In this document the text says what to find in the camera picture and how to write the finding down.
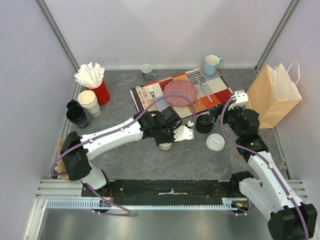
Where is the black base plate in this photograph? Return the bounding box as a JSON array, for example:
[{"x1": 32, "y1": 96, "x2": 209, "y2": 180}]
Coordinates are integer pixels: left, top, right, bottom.
[{"x1": 97, "y1": 179, "x2": 249, "y2": 206}]

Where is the black plastic cup stack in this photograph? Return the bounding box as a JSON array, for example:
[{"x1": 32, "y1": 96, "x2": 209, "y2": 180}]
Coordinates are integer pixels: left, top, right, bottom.
[{"x1": 66, "y1": 105, "x2": 89, "y2": 129}]

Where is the brown paper bag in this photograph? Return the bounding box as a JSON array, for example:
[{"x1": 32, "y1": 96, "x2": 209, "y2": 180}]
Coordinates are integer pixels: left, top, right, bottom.
[{"x1": 245, "y1": 60, "x2": 302, "y2": 129}]

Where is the white wrapped straws bundle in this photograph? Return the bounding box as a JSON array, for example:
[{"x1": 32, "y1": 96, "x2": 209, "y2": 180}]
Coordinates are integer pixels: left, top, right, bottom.
[{"x1": 74, "y1": 62, "x2": 105, "y2": 89}]

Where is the light blue mug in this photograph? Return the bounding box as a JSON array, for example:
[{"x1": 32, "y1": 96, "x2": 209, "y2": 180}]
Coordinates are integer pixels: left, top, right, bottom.
[{"x1": 203, "y1": 54, "x2": 223, "y2": 77}]

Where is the purple cable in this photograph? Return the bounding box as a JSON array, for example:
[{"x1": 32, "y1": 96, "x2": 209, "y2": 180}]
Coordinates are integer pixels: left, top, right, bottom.
[
  {"x1": 49, "y1": 94, "x2": 197, "y2": 216},
  {"x1": 221, "y1": 98, "x2": 310, "y2": 240}
]

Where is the dark blue mug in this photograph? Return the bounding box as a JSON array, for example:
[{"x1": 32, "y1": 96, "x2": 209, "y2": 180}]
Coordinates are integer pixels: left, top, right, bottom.
[{"x1": 66, "y1": 99, "x2": 79, "y2": 110}]

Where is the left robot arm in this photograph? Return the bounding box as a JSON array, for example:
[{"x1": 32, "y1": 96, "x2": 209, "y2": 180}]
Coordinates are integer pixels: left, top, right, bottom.
[{"x1": 60, "y1": 106, "x2": 182, "y2": 197}]

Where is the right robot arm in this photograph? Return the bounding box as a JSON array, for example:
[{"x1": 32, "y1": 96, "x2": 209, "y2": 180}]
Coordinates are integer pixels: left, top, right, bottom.
[{"x1": 209, "y1": 104, "x2": 318, "y2": 240}]

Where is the patchwork placemat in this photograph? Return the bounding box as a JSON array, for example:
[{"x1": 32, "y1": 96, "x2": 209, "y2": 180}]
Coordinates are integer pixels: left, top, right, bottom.
[{"x1": 130, "y1": 67, "x2": 233, "y2": 115}]

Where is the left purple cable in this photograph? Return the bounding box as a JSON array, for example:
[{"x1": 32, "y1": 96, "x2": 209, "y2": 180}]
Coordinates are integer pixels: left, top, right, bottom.
[{"x1": 49, "y1": 94, "x2": 197, "y2": 216}]

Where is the small grey patterned mug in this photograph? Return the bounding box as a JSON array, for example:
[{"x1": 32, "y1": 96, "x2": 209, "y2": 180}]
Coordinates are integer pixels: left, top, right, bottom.
[{"x1": 140, "y1": 64, "x2": 156, "y2": 81}]

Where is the red straw holder cup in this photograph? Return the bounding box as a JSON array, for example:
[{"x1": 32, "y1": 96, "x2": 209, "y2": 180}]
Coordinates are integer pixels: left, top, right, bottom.
[{"x1": 85, "y1": 81, "x2": 111, "y2": 106}]

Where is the cardboard cup carrier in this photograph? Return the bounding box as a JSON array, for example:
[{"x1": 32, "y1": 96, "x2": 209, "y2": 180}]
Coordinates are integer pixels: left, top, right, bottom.
[{"x1": 56, "y1": 137, "x2": 70, "y2": 181}]

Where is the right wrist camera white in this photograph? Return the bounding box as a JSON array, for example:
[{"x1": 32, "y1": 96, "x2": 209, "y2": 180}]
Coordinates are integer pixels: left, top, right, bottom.
[{"x1": 228, "y1": 90, "x2": 249, "y2": 111}]

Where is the cable duct rail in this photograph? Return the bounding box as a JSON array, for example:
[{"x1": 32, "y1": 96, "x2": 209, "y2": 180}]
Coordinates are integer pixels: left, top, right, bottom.
[{"x1": 46, "y1": 198, "x2": 249, "y2": 211}]

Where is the black lid stack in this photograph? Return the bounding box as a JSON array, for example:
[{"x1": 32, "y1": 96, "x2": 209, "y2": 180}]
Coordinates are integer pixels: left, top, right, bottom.
[{"x1": 195, "y1": 114, "x2": 214, "y2": 134}]

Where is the white paper cup stack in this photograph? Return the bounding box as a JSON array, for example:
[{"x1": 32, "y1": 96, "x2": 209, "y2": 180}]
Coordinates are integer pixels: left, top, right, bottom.
[{"x1": 77, "y1": 90, "x2": 101, "y2": 117}]

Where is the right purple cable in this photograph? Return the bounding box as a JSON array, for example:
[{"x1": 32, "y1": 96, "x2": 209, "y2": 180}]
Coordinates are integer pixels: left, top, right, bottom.
[{"x1": 221, "y1": 98, "x2": 310, "y2": 240}]

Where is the fork pink handle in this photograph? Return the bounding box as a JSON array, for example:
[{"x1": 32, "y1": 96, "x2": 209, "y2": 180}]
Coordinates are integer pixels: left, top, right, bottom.
[{"x1": 148, "y1": 85, "x2": 161, "y2": 112}]

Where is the white lid stack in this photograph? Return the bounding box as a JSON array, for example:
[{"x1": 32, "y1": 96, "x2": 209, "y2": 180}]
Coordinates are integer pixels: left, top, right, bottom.
[{"x1": 206, "y1": 133, "x2": 225, "y2": 152}]

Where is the pink dotted plate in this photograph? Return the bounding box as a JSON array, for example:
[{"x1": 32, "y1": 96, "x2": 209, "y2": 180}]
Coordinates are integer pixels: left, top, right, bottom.
[{"x1": 163, "y1": 79, "x2": 198, "y2": 108}]

